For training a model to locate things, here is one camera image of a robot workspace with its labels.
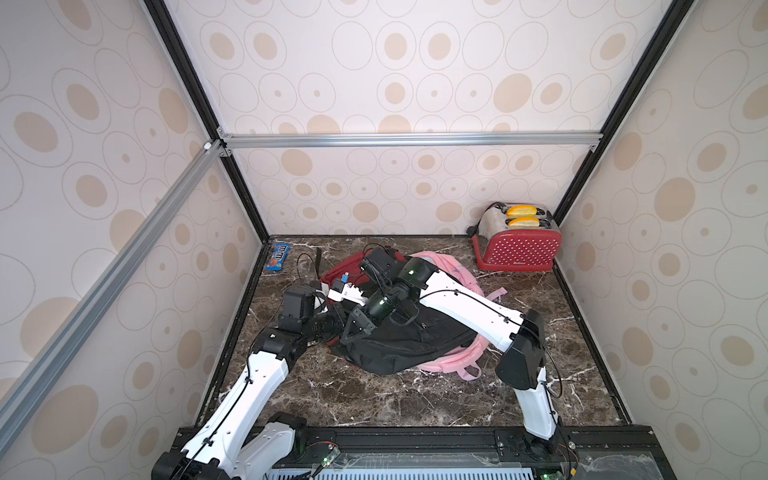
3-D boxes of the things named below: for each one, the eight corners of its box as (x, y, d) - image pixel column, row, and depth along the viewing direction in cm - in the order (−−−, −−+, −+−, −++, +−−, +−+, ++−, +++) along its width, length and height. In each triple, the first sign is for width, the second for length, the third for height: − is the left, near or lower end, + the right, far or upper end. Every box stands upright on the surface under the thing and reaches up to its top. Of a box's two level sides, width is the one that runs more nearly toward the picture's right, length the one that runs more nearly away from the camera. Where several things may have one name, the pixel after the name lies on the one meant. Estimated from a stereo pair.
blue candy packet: (268, 270, 112) (266, 266, 111) (276, 247, 120) (274, 243, 118) (282, 270, 112) (281, 266, 111) (289, 247, 120) (288, 243, 118)
